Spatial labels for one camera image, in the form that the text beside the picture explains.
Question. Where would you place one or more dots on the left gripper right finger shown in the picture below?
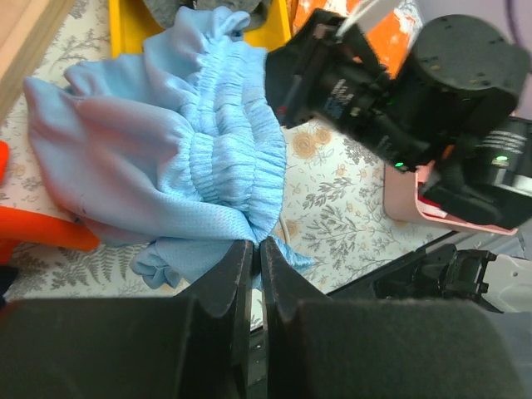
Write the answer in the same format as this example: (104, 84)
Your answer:
(320, 347)

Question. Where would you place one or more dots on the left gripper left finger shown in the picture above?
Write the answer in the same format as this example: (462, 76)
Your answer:
(192, 345)

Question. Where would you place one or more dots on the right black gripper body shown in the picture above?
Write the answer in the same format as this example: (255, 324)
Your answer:
(460, 80)

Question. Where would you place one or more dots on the light blue shorts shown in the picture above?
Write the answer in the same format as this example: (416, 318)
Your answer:
(175, 149)

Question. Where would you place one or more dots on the yellow plastic tray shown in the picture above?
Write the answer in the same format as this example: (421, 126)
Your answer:
(131, 23)

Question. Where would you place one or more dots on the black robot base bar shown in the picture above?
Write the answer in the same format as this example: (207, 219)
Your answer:
(437, 270)

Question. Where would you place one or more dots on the pink compartment organizer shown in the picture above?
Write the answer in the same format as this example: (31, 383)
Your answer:
(415, 203)

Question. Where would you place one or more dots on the bright orange garment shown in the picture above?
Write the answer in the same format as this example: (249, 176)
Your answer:
(28, 214)

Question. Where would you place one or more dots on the wooden clothes rack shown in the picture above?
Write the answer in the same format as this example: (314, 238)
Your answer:
(27, 29)

